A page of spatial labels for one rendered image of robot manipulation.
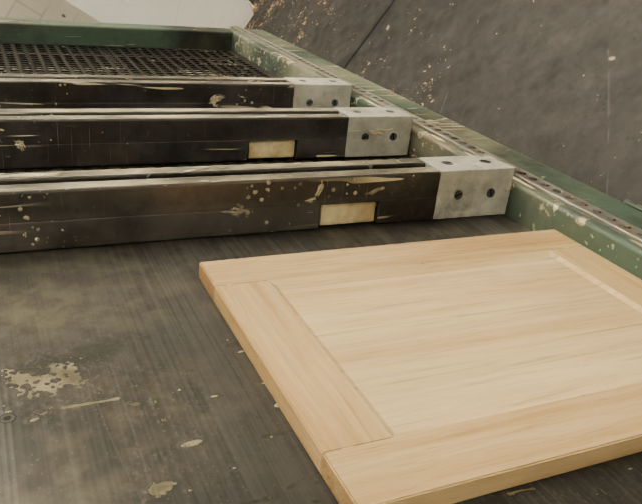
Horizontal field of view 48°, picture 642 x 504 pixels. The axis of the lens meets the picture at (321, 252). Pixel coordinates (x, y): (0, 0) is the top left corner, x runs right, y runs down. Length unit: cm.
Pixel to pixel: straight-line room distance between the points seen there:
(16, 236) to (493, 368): 51
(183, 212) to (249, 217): 8
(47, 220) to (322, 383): 38
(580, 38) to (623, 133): 44
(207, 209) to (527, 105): 178
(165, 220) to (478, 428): 45
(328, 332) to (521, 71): 203
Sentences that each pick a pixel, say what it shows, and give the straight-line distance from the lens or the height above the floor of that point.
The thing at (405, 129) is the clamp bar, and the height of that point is 92.
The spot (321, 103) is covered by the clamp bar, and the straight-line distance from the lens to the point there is 146.
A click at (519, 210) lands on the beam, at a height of 89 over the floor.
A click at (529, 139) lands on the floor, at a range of 243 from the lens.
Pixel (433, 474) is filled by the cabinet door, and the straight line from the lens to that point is 53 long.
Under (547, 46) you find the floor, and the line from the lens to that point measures 262.
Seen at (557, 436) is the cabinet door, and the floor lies 115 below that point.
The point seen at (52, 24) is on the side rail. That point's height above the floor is 133.
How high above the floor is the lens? 165
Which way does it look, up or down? 34 degrees down
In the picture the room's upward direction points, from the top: 62 degrees counter-clockwise
